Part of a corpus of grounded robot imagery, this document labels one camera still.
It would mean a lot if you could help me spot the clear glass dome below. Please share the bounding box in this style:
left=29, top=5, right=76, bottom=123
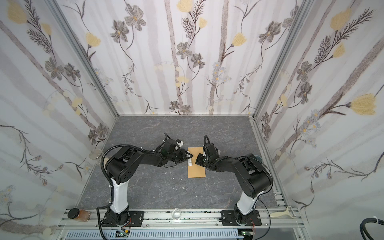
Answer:
left=171, top=208, right=182, bottom=220

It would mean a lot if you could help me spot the brown jar black lid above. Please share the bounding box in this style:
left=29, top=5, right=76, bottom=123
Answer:
left=67, top=208, right=91, bottom=222

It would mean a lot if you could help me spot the aluminium corner frame post left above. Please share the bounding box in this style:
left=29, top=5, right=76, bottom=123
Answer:
left=45, top=0, right=119, bottom=119

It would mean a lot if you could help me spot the aluminium corner frame post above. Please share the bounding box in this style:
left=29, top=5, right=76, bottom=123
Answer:
left=252, top=0, right=315, bottom=119
left=45, top=0, right=119, bottom=119

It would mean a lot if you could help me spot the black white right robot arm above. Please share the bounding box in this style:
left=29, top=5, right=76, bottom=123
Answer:
left=196, top=136, right=274, bottom=226

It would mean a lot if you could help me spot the tan paper envelope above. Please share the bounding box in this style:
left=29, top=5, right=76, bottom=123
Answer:
left=188, top=147, right=206, bottom=178

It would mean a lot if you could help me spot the cream plastic peeler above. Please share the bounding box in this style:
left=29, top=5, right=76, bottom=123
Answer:
left=270, top=206, right=297, bottom=219

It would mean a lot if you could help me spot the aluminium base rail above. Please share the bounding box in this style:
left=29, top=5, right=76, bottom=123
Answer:
left=58, top=208, right=305, bottom=230

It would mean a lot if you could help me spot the aluminium corner frame post right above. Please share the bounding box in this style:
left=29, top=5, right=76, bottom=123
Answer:
left=252, top=0, right=315, bottom=119

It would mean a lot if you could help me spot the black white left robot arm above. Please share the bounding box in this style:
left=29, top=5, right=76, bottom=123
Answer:
left=97, top=139, right=193, bottom=227

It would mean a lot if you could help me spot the black corrugated cable bundle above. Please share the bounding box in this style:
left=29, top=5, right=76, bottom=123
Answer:
left=359, top=217, right=384, bottom=240

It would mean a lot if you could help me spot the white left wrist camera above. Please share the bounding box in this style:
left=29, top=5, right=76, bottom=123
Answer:
left=177, top=140, right=184, bottom=148

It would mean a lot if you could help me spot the white vented cable duct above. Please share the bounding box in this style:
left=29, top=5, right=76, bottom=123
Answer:
left=64, top=229, right=244, bottom=240

